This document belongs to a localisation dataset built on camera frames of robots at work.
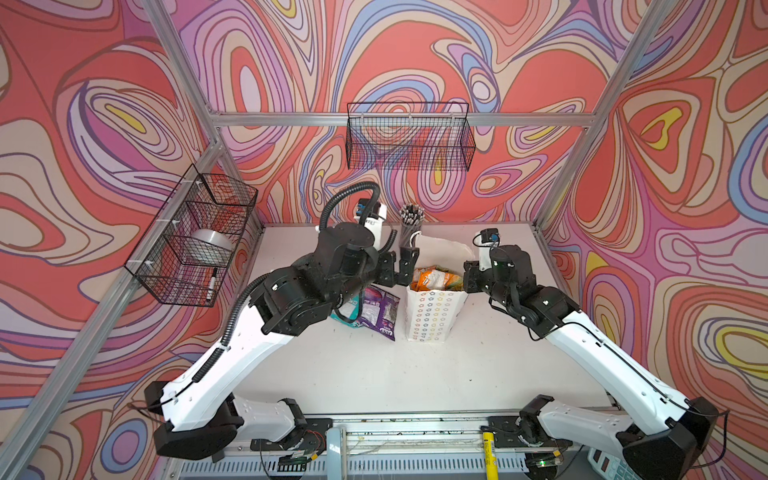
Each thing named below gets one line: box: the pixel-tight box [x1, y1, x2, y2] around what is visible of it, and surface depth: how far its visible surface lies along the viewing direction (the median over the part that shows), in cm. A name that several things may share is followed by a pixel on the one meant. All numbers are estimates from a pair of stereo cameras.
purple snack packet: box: [359, 284, 401, 341], surface depth 92 cm
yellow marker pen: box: [483, 432, 499, 480], surface depth 71 cm
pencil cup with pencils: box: [399, 203, 425, 247], surface depth 101 cm
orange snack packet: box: [410, 265, 464, 292], surface depth 83 cm
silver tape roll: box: [183, 229, 233, 267], surface depth 73 cm
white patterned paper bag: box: [405, 234, 475, 343], surface depth 80 cm
